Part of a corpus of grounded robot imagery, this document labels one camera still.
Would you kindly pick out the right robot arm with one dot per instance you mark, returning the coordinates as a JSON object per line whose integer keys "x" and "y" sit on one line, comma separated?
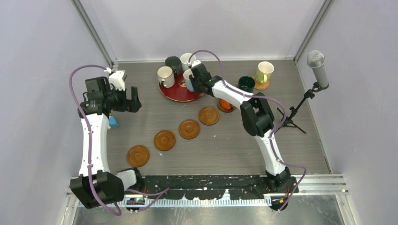
{"x": 257, "y": 119}

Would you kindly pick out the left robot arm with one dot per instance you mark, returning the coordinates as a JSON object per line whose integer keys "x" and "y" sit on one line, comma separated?
{"x": 95, "y": 184}

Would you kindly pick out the dark green mug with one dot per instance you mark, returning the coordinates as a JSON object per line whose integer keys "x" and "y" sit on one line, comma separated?
{"x": 246, "y": 83}

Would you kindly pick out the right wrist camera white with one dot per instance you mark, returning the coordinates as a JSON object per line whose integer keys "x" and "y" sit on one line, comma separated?
{"x": 195, "y": 63}

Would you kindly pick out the wooden coaster four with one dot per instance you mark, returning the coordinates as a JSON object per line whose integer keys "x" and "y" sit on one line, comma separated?
{"x": 164, "y": 140}

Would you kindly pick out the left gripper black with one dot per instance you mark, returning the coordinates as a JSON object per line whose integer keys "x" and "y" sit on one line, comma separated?
{"x": 131, "y": 105}

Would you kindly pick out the wooden coaster one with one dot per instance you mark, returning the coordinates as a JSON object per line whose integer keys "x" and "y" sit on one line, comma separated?
{"x": 223, "y": 110}

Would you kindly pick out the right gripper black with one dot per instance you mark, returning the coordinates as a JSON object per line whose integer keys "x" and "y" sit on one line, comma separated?
{"x": 192, "y": 80}

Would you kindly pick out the black mug rear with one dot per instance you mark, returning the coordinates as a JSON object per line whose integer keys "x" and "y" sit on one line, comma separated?
{"x": 174, "y": 62}

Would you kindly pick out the light blue mug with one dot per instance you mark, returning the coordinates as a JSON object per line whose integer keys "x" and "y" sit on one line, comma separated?
{"x": 188, "y": 83}

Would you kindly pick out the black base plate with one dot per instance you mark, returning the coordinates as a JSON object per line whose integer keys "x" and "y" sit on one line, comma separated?
{"x": 210, "y": 187}

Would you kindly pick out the wooden coaster two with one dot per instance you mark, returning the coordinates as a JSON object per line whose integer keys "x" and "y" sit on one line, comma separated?
{"x": 209, "y": 116}

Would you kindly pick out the silver white mug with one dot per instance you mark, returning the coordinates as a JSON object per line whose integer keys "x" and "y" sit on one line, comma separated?
{"x": 165, "y": 76}

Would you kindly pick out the red round tray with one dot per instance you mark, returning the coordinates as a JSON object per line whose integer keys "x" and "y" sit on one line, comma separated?
{"x": 179, "y": 92}

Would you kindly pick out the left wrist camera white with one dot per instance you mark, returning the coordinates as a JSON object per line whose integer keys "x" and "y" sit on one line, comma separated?
{"x": 117, "y": 79}

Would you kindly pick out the yellow cream mug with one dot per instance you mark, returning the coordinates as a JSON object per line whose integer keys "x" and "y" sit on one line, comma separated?
{"x": 264, "y": 71}

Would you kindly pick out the wooden coaster three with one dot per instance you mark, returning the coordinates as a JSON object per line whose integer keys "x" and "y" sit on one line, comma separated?
{"x": 189, "y": 129}

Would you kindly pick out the silver microphone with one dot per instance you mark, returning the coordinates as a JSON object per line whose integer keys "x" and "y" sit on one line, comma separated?
{"x": 316, "y": 60}

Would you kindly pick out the woven rattan coaster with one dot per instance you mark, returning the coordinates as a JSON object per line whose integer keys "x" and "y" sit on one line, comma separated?
{"x": 261, "y": 86}

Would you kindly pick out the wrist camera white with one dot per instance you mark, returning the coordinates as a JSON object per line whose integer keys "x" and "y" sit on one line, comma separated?
{"x": 195, "y": 63}
{"x": 117, "y": 79}

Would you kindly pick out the colourful toy blocks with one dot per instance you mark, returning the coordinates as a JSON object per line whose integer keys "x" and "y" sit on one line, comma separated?
{"x": 112, "y": 122}

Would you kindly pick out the wooden coaster five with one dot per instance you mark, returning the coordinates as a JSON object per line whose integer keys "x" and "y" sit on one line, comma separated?
{"x": 138, "y": 156}

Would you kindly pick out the white mug rear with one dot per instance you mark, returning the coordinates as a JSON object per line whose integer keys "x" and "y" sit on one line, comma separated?
{"x": 184, "y": 60}

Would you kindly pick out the orange black mug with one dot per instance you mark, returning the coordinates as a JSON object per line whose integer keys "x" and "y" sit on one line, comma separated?
{"x": 225, "y": 105}

